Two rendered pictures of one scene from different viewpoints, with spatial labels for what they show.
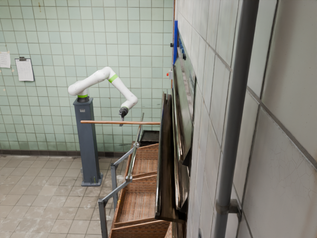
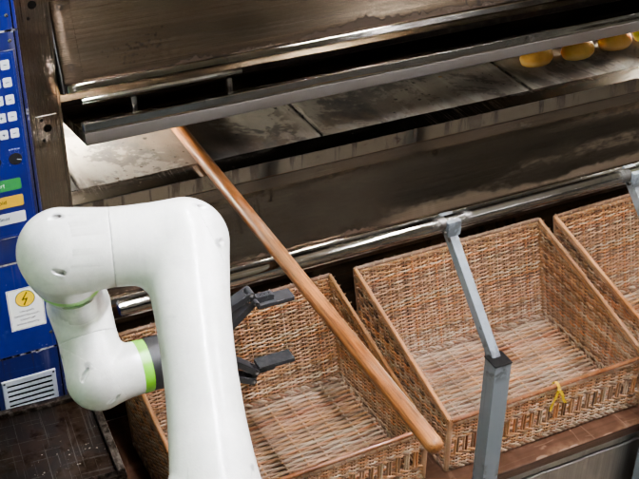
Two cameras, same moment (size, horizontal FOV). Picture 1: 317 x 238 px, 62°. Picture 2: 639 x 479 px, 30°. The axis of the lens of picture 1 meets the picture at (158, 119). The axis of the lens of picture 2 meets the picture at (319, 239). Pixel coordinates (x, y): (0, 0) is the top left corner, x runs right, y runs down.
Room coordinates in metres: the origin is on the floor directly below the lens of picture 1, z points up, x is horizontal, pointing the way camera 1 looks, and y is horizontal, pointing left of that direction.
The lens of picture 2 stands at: (3.29, 1.94, 2.48)
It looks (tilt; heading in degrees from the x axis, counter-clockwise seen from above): 33 degrees down; 242
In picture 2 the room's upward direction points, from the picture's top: 1 degrees clockwise
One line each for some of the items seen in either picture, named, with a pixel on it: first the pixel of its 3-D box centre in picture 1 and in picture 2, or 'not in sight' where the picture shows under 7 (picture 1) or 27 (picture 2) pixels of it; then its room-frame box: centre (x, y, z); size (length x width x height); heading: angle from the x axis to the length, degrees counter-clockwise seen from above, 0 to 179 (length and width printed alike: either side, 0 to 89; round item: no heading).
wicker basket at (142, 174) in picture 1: (149, 163); (269, 406); (2.43, 0.09, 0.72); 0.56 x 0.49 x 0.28; 179
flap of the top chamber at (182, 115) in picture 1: (181, 82); not in sight; (1.85, -0.16, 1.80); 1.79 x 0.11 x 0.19; 178
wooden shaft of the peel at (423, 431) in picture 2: (163, 123); (231, 194); (2.44, -0.06, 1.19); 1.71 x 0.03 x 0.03; 88
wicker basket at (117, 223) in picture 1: (145, 202); (495, 335); (1.83, 0.11, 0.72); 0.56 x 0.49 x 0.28; 178
